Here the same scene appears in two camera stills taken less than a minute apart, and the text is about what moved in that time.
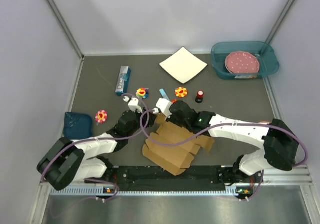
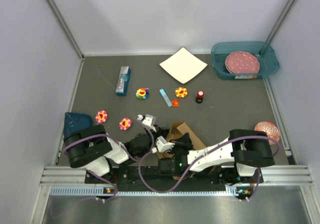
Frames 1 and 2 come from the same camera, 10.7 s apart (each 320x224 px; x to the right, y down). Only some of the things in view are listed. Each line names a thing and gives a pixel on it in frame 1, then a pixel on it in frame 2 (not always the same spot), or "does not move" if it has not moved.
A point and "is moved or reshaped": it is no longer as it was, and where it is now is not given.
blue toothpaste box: [123, 81] does not move
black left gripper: [148, 118] to [160, 131]
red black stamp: [199, 99] does not move
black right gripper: [171, 120] to [184, 141]
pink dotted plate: [242, 62] does not move
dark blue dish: [77, 126] does not move
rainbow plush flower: [142, 92] does not move
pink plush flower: [101, 116] does not move
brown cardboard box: [172, 148] is moved or reshaped
